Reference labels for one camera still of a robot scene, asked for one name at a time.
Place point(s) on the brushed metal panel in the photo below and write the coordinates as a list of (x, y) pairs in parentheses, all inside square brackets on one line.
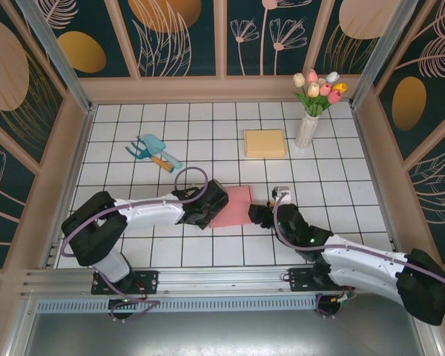
[(226, 333)]

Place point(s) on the pink paper box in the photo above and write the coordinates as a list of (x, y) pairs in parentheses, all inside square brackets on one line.
[(233, 207)]

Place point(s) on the aluminium mounting rail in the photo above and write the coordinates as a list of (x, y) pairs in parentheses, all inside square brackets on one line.
[(226, 278)]

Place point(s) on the pastel tulip bouquet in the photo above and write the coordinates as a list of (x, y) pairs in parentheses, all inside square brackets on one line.
[(319, 92)]

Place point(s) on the aluminium frame post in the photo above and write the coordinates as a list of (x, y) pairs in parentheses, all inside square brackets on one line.
[(382, 52), (59, 59)]

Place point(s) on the yellow paper box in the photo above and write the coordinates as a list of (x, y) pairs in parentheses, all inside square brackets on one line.
[(265, 144)]

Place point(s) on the white ribbed vase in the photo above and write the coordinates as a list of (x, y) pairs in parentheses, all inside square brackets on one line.
[(305, 131)]

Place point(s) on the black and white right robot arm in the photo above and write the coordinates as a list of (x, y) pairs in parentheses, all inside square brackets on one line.
[(363, 267)]

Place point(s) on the light blue garden trowel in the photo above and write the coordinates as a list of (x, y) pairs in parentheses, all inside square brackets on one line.
[(154, 142)]

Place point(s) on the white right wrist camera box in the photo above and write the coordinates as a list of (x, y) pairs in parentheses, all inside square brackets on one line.
[(282, 193)]

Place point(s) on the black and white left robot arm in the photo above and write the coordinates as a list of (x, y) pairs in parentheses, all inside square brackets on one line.
[(152, 213)]

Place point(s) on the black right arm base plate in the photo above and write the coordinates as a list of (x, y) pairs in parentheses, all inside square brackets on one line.
[(300, 280)]

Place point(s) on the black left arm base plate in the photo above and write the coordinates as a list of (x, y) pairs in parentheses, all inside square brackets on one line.
[(148, 280)]

